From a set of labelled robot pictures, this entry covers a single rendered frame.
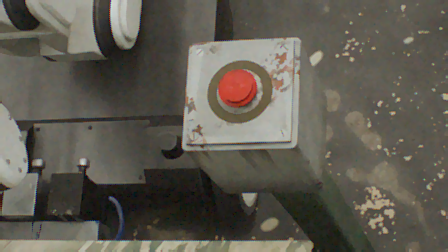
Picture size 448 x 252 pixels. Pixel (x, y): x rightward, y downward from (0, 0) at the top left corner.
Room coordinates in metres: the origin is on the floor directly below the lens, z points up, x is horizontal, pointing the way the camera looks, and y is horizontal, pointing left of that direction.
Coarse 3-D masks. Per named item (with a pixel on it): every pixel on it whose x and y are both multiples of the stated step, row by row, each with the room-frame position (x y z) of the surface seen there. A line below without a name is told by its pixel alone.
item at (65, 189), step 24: (24, 192) 0.59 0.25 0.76; (48, 192) 0.59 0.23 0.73; (72, 192) 0.55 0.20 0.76; (96, 192) 0.55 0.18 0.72; (0, 216) 0.60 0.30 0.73; (24, 216) 0.56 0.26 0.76; (48, 216) 0.56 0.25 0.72; (72, 216) 0.52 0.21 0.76; (96, 216) 0.52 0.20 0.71; (120, 216) 0.55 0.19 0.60; (72, 240) 0.51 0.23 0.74; (96, 240) 0.49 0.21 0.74; (120, 240) 0.51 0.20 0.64
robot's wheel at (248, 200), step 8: (216, 184) 0.67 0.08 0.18; (216, 192) 0.67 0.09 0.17; (224, 192) 0.66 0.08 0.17; (216, 200) 0.66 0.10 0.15; (224, 200) 0.65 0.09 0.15; (232, 200) 0.64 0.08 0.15; (240, 200) 0.63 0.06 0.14; (248, 200) 0.65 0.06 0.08; (256, 200) 0.66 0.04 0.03; (224, 208) 0.65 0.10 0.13; (232, 208) 0.64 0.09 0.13; (240, 208) 0.63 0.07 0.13; (248, 208) 0.63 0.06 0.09; (224, 216) 0.65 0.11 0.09; (232, 216) 0.64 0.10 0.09; (240, 216) 0.63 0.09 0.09
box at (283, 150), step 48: (192, 48) 0.51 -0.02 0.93; (240, 48) 0.47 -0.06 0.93; (288, 48) 0.44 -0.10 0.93; (192, 96) 0.46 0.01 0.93; (288, 96) 0.40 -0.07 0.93; (192, 144) 0.42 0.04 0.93; (240, 144) 0.39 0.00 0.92; (288, 144) 0.36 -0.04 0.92; (240, 192) 0.41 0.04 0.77; (288, 192) 0.37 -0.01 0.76
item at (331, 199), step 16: (320, 192) 0.40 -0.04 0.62; (336, 192) 0.42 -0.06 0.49; (288, 208) 0.42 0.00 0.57; (304, 208) 0.41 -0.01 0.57; (320, 208) 0.40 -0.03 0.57; (336, 208) 0.41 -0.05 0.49; (304, 224) 0.42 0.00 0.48; (320, 224) 0.41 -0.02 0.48; (336, 224) 0.39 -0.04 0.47; (352, 224) 0.42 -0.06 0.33; (320, 240) 0.42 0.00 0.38; (336, 240) 0.40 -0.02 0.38; (352, 240) 0.40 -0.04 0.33; (368, 240) 0.43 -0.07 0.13
